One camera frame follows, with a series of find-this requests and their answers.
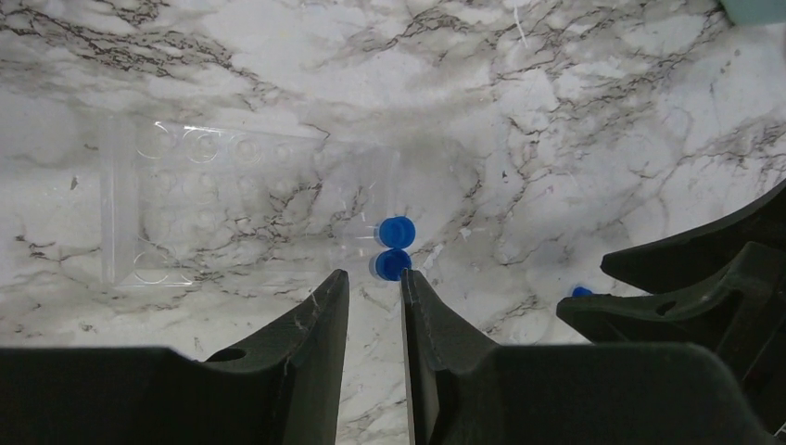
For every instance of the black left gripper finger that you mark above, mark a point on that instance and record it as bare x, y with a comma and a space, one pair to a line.
279, 385
464, 388
687, 258
738, 313

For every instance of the blue capped tube separated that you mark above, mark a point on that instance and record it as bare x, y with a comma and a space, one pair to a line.
390, 232

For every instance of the clear plastic well plate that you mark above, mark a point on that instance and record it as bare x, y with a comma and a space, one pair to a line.
184, 204

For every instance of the teal plastic bin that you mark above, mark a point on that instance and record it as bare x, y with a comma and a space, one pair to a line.
754, 12

